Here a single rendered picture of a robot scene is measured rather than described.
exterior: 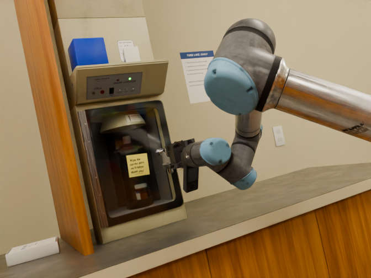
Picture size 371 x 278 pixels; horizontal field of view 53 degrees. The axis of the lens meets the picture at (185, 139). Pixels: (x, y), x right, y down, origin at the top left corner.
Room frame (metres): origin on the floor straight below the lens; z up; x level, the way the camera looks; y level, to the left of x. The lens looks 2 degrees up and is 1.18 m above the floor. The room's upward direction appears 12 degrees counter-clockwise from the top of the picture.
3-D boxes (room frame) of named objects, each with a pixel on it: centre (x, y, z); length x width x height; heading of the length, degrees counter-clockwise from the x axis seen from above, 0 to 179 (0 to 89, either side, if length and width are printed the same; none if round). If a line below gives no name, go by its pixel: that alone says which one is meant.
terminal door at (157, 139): (1.29, 0.19, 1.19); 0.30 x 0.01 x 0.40; 117
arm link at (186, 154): (1.11, -0.02, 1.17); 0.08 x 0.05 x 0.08; 118
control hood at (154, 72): (1.25, 0.17, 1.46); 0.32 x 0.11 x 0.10; 118
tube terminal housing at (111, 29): (1.41, 0.25, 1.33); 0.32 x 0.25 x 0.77; 118
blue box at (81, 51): (1.20, 0.26, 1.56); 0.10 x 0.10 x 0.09; 28
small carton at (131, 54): (1.27, 0.12, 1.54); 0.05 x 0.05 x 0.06; 13
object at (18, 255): (1.26, 0.58, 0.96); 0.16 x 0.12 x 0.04; 109
